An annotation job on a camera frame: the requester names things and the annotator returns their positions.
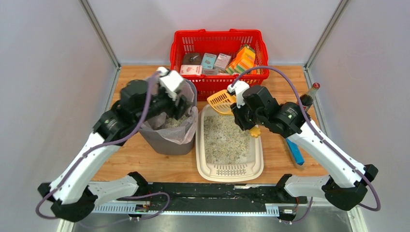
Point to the grey mesh trash bin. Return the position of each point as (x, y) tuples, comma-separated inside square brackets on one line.
[(169, 141)]

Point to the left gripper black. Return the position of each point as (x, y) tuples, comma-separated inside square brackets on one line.
[(181, 104)]

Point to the orange green sponge pack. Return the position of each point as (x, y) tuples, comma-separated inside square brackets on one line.
[(244, 60)]

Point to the brown round item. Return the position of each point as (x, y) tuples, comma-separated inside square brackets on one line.
[(192, 59)]

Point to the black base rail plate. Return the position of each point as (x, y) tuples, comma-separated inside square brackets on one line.
[(214, 197)]

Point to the grey sponge label box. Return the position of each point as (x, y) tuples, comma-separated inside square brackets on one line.
[(210, 71)]

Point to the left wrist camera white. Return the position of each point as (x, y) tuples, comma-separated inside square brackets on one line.
[(171, 80)]

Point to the beige litter box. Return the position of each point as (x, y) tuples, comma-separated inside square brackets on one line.
[(228, 173)]

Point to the teal small box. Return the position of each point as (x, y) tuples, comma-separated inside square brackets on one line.
[(208, 60)]

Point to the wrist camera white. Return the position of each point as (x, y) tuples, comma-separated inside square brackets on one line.
[(171, 80), (238, 88)]

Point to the cat litter granules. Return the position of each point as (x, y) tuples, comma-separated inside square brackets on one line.
[(225, 142)]

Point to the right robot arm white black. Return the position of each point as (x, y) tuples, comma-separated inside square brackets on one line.
[(347, 181)]

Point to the red shopping basket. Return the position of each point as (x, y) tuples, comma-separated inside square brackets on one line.
[(227, 42)]

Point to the translucent plastic bin liner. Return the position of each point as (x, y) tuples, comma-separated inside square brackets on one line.
[(179, 128)]

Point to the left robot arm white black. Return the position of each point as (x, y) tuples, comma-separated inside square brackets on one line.
[(72, 195)]

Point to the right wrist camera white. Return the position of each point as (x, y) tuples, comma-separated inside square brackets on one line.
[(238, 88)]

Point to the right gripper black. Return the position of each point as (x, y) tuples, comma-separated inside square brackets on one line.
[(241, 116)]

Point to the grey small box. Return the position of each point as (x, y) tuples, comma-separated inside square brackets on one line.
[(222, 61)]

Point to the litter clumps in bin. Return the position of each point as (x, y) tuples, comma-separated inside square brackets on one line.
[(171, 123)]

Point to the blue and tan box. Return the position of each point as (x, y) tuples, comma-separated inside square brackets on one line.
[(295, 152)]

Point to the yellow litter scoop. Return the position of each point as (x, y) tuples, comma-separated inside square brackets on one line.
[(221, 102)]

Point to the white pink sponge box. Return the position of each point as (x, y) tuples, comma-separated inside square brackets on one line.
[(191, 70)]

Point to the cola glass bottle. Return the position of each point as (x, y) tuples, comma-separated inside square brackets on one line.
[(308, 98)]

